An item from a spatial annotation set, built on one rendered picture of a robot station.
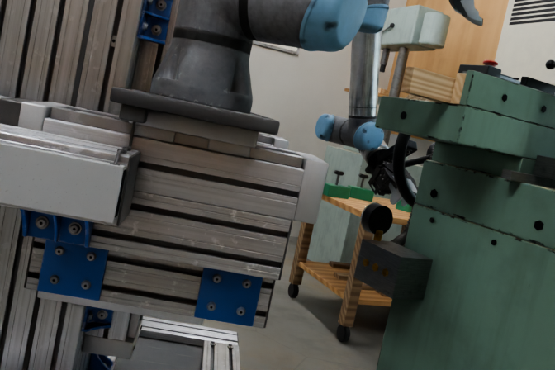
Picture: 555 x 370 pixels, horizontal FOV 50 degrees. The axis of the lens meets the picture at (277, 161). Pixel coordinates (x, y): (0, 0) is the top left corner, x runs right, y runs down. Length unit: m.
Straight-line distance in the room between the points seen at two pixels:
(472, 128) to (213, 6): 0.44
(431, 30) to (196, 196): 2.66
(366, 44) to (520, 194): 0.66
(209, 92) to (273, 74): 3.26
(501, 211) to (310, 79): 3.20
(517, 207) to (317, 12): 0.49
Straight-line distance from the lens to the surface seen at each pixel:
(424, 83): 0.96
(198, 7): 0.86
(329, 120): 1.65
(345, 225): 3.37
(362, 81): 1.55
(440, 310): 1.16
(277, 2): 0.80
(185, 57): 0.85
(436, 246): 1.17
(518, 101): 1.06
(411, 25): 3.48
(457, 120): 0.98
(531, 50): 2.96
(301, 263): 2.79
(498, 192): 1.09
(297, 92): 4.14
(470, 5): 1.28
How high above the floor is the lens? 0.83
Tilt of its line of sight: 4 degrees down
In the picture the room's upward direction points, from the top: 12 degrees clockwise
